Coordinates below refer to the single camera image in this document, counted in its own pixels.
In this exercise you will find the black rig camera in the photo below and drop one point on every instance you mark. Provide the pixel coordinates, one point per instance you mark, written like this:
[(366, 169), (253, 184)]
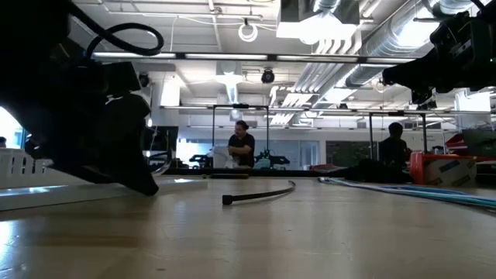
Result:
[(424, 98)]

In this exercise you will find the person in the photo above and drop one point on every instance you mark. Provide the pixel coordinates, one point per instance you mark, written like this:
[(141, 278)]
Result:
[(242, 145), (395, 149), (2, 142)]

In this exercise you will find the black monitor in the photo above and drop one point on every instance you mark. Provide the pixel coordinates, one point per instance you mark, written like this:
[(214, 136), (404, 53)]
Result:
[(160, 137)]

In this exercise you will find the grey crate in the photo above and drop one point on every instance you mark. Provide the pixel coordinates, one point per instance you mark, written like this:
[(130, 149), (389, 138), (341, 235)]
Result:
[(480, 142)]

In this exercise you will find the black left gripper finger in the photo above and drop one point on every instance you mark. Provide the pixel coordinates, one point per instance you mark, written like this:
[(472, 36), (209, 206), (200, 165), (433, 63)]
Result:
[(124, 155)]

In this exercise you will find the red black tool case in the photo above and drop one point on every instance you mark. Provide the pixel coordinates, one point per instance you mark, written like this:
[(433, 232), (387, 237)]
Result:
[(455, 145)]

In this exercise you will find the black dome camera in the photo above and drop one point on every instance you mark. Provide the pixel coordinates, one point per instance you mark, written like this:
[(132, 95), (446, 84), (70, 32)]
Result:
[(144, 79), (267, 76)]

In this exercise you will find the red and white box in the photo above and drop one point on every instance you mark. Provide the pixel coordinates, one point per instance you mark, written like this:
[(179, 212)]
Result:
[(445, 170)]

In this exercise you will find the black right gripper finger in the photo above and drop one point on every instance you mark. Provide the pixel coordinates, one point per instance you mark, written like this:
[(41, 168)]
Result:
[(414, 73)]

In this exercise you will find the black beam with light strips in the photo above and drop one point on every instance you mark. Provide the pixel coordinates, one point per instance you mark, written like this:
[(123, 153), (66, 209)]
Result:
[(224, 56)]

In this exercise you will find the white plastic bag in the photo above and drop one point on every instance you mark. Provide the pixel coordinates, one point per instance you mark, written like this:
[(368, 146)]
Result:
[(221, 157)]

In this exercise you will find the clear safety glasses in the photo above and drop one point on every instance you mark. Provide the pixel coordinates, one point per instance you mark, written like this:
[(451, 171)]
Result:
[(167, 164)]

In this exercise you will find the white duct cover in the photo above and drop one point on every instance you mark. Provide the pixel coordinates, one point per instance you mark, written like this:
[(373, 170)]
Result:
[(97, 193)]

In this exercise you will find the black zip tie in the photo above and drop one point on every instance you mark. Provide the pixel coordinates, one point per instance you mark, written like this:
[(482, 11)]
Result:
[(255, 195)]

